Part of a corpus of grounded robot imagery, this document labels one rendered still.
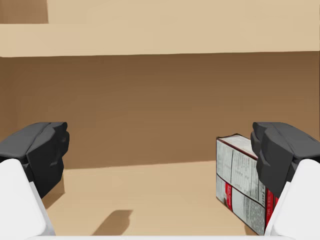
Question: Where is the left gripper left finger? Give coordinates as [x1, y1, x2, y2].
[0, 121, 71, 237]

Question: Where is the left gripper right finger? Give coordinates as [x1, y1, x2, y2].
[250, 121, 320, 237]

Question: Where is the pale wooden shelf unit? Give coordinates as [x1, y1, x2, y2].
[0, 0, 320, 237]

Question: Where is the red carton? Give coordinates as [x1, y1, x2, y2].
[215, 133, 280, 236]

